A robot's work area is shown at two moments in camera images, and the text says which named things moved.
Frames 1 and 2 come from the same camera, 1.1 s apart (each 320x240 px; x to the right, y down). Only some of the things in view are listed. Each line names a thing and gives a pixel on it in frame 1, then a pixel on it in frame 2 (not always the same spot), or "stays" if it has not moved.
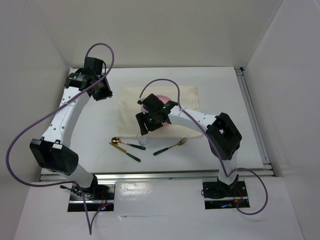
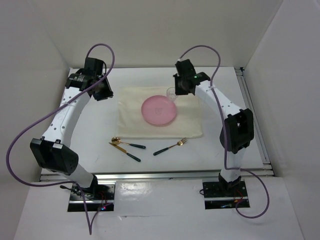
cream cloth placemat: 128,126 stays
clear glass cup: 142,139 -> 170,92
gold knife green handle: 121,149 stays
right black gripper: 142,118 -> 178,91
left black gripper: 107,92 stays
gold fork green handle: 179,143 stays
